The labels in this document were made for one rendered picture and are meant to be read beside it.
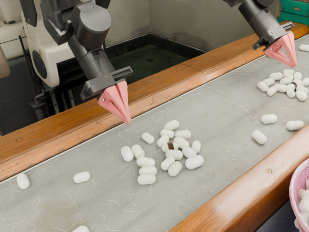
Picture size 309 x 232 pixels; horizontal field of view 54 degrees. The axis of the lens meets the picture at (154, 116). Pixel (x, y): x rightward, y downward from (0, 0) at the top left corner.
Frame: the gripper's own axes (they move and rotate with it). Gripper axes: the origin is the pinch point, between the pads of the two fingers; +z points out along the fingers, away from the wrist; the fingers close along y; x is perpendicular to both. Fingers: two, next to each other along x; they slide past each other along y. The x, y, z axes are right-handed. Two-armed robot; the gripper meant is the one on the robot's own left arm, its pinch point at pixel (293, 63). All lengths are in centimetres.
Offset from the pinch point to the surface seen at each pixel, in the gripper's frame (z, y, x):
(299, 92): 6.8, -0.3, 3.1
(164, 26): -112, 119, 164
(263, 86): 0.6, -3.7, 8.2
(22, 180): -6, -64, 14
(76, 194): 1, -58, 11
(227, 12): -71, 121, 99
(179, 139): 1.9, -35.3, 7.3
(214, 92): -5.0, -12.6, 15.1
